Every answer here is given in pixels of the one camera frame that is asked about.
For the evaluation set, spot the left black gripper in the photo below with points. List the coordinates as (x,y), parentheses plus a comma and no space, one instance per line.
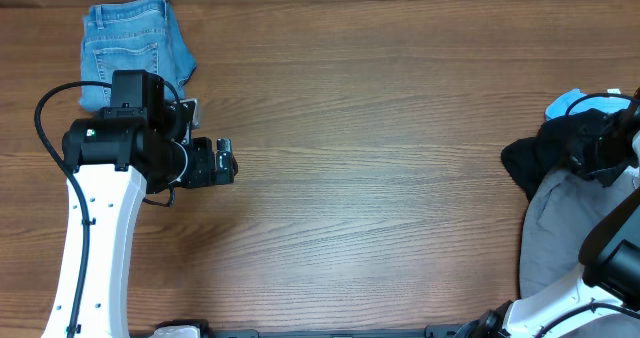
(203,173)

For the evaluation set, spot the grey cargo shorts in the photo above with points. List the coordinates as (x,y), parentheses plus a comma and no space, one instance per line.
(561,214)

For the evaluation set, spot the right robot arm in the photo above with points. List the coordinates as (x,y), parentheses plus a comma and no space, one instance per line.
(579,258)

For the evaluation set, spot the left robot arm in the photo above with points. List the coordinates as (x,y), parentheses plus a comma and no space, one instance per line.
(137,145)

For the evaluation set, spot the folded blue denim jeans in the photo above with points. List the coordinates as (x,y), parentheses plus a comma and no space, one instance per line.
(138,35)

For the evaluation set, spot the light blue t-shirt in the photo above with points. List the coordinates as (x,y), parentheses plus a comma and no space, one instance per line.
(604,104)

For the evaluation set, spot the black t-shirt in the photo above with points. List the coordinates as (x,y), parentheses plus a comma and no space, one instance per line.
(593,145)

